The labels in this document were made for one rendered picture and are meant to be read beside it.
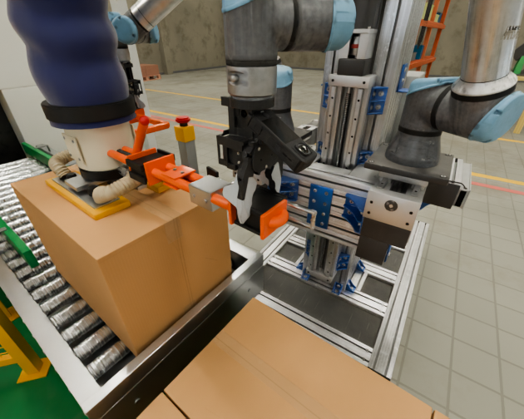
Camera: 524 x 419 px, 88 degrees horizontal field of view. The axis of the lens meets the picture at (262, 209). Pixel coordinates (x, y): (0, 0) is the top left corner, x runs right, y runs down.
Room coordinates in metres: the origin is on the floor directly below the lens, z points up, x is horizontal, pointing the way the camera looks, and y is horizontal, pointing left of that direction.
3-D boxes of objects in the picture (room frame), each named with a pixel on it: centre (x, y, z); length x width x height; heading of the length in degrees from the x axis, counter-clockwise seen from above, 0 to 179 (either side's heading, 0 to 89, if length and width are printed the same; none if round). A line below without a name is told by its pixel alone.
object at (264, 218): (0.43, 0.01, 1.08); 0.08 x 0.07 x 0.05; 52
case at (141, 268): (0.78, 0.47, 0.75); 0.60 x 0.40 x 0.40; 52
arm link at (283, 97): (1.08, -0.05, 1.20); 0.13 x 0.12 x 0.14; 3
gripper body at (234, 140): (0.46, 0.02, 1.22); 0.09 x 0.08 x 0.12; 52
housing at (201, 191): (0.52, 0.11, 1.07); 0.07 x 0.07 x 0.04; 52
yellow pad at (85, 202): (0.73, 0.54, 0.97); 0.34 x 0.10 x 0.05; 52
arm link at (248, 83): (0.45, 0.02, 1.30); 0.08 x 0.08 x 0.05
